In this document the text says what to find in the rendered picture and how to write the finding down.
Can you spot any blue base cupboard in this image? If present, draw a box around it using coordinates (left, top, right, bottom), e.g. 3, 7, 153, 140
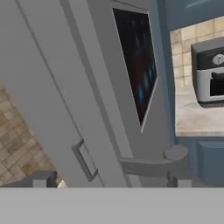
176, 136, 224, 187

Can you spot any blue tall side panel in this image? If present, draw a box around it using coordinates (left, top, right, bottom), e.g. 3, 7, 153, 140
149, 0, 178, 147

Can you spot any grey freezer door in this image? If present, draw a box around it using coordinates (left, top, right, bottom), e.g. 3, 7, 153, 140
0, 0, 130, 189

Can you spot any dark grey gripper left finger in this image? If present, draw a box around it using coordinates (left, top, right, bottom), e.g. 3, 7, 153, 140
1, 170, 59, 189

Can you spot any blue wall cupboard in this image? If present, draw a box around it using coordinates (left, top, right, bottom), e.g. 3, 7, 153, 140
164, 0, 224, 32

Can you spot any grey freezer door handle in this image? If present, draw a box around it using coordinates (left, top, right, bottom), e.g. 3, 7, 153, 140
71, 138, 99, 183

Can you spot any silver toaster oven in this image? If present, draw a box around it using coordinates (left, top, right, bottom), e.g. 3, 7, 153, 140
190, 37, 224, 109

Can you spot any grey fridge door handle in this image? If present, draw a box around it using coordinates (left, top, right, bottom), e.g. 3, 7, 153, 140
118, 143, 190, 179

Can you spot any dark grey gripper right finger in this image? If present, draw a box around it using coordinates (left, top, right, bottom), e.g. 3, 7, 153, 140
166, 171, 194, 189

